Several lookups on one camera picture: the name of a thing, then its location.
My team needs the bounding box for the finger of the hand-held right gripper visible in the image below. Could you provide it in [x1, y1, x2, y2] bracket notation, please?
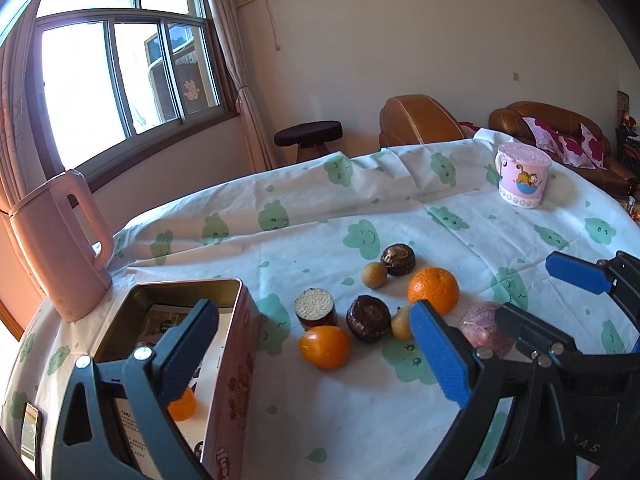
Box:
[497, 304, 581, 361]
[545, 250, 640, 321]

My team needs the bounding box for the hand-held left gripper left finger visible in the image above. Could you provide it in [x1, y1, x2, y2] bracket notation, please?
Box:
[50, 299, 221, 480]

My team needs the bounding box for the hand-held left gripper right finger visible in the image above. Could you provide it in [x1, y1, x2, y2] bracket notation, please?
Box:
[409, 300, 576, 480]

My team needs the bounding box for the pink metal tin box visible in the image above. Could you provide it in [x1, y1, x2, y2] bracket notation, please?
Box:
[92, 278, 262, 480]

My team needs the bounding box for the small orange fruit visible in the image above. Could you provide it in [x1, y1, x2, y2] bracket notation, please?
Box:
[167, 385, 197, 422]

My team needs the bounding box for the orange mandarin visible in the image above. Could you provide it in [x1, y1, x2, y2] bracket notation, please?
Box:
[407, 266, 460, 317]

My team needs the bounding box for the dark chocolate cake front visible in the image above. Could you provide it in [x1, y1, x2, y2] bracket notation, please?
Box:
[346, 295, 392, 343]

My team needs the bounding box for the smooth orange persimmon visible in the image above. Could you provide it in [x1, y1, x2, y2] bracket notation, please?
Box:
[299, 325, 352, 371]

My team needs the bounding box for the round dark crumb-topped cake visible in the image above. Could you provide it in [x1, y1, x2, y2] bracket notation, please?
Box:
[294, 287, 338, 331]

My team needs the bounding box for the dark brown round fruit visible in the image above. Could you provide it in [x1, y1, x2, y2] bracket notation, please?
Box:
[380, 243, 417, 277]

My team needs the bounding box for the pink cartoon mug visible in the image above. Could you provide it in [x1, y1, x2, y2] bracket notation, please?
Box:
[495, 142, 553, 208]

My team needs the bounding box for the pink floral cushion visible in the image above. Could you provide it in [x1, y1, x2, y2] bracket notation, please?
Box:
[522, 116, 583, 166]
[580, 124, 613, 170]

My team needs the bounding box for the dark cluttered shelf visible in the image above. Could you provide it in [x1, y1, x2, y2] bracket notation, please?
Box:
[616, 91, 640, 141]

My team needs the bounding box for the pink electric kettle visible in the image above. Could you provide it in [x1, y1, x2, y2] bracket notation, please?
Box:
[10, 169, 115, 322]

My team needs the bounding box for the brown leather sofa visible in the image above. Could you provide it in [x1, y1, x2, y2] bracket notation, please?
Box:
[488, 101, 638, 196]

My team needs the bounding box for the small rectangular device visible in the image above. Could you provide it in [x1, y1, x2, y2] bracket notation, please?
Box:
[20, 402, 43, 461]

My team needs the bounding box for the white green-cloud tablecloth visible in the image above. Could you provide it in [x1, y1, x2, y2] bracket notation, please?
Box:
[0, 127, 640, 480]

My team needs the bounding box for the brown leather armchair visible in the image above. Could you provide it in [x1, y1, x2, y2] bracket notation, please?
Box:
[378, 95, 468, 148]

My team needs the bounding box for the pale patterned curtain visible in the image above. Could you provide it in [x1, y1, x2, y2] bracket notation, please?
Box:
[0, 15, 56, 211]
[202, 0, 278, 173]

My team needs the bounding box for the round dark stool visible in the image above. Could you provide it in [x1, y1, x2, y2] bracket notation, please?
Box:
[274, 121, 344, 163]

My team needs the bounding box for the sliding glass window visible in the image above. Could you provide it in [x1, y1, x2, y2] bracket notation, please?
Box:
[25, 0, 236, 171]

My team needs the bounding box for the air conditioner cable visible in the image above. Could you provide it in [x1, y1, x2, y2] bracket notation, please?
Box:
[267, 0, 281, 53]

